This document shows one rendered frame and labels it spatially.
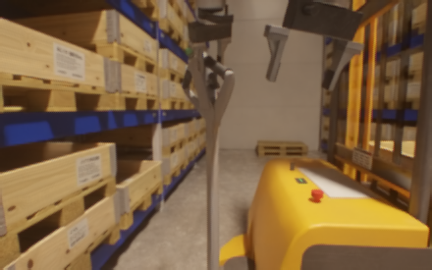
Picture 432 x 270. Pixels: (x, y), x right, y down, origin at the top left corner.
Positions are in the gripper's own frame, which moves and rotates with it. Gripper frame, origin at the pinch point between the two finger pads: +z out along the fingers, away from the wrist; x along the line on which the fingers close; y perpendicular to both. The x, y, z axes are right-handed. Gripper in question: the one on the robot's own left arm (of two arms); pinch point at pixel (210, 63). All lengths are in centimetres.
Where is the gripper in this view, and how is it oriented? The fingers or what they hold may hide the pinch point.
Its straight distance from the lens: 79.0
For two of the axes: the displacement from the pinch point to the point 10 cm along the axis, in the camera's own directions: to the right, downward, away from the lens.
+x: -8.5, 3.3, -4.1
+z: -0.1, 7.7, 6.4
